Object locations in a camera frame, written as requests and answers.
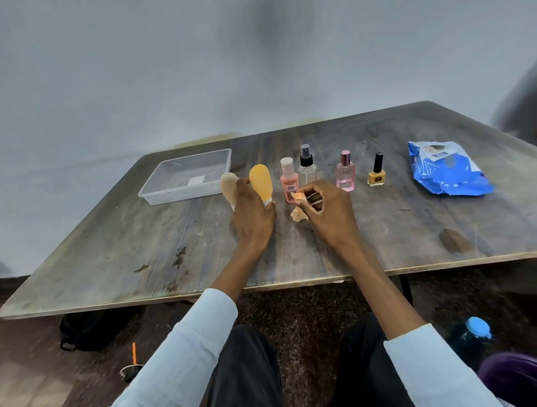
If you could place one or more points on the person's leg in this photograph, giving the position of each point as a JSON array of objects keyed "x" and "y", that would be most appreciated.
[
  {"x": 365, "y": 364},
  {"x": 247, "y": 369}
]

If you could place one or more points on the dark bottle with blue cap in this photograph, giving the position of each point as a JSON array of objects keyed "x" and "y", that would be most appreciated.
[{"x": 470, "y": 339}]

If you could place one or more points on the person's right fingers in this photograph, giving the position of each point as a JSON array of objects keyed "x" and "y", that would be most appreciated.
[{"x": 321, "y": 193}]

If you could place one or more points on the clear plastic rectangular container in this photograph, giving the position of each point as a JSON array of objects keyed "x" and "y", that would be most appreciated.
[{"x": 186, "y": 178}]

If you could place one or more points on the person's right hand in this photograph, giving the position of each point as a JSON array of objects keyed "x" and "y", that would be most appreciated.
[{"x": 335, "y": 218}]

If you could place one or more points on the purple plastic bin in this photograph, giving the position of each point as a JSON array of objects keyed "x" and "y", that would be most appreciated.
[{"x": 509, "y": 377}]

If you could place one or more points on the pink glass perfume bottle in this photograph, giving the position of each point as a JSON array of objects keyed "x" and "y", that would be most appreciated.
[{"x": 345, "y": 175}]

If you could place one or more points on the person's left thumb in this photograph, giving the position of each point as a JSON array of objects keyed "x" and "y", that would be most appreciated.
[{"x": 270, "y": 208}]

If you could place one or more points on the person's left leg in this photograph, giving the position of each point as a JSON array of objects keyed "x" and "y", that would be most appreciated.
[{"x": 247, "y": 369}]

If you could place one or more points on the person's right forearm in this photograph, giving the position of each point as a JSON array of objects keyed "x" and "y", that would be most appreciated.
[{"x": 402, "y": 327}]

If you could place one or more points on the pink bottle with white cap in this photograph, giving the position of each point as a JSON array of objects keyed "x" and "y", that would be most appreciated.
[{"x": 289, "y": 180}]

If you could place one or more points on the black bag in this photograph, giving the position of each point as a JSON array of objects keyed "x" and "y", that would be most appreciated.
[{"x": 94, "y": 327}]

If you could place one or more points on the orange stick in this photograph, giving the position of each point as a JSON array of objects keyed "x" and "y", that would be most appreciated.
[{"x": 134, "y": 354}]

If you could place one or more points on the yellow nail polish bottle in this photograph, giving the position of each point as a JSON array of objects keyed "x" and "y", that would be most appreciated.
[{"x": 376, "y": 176}]

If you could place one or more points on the person's left forearm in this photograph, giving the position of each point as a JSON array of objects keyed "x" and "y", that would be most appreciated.
[{"x": 197, "y": 335}]

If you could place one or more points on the person's left hand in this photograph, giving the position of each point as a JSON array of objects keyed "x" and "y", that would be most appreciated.
[{"x": 251, "y": 222}]

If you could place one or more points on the blue wet wipes pack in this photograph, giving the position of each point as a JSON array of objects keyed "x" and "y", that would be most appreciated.
[{"x": 447, "y": 170}]

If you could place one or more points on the person's right leg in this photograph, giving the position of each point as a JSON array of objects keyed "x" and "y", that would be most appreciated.
[{"x": 365, "y": 364}]

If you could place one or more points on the black table leg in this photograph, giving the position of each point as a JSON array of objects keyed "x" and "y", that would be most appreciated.
[{"x": 406, "y": 290}]

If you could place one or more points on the beige tissue piece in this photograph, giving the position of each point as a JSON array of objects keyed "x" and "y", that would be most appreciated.
[{"x": 298, "y": 214}]

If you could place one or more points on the small black round bowl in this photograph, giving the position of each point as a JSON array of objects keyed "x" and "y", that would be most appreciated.
[{"x": 131, "y": 372}]

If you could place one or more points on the clear spray bottle black cap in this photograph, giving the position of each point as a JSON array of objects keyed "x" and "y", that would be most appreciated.
[{"x": 306, "y": 170}]

